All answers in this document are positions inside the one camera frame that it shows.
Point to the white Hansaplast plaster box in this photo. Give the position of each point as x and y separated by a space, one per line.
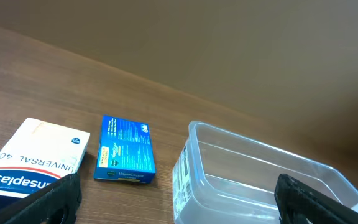
38 154

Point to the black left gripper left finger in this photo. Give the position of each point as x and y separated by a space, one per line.
56 203

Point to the blue VapoDrops box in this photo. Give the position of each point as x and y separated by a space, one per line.
125 151

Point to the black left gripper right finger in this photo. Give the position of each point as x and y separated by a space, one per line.
298 203

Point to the clear plastic container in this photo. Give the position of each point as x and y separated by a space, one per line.
223 177

